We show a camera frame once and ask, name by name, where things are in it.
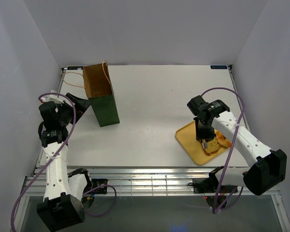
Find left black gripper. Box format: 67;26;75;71
58;93;92;126

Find green paper bag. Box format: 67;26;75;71
62;60;120;128

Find metal tongs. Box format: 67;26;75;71
202;141;208;149

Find orange bagel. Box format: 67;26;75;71
215;130;232;148

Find sliced seeded bread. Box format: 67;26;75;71
203;139;220;156

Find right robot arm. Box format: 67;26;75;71
187;96;287;196

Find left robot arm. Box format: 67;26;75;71
37;93;93;232

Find yellow tray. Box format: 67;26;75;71
175;122;227;165

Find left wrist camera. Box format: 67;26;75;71
39;90;63;104

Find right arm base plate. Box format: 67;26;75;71
188;178;237;195

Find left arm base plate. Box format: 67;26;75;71
90;178;108;195

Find aluminium rail frame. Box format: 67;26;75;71
20;166;281;198

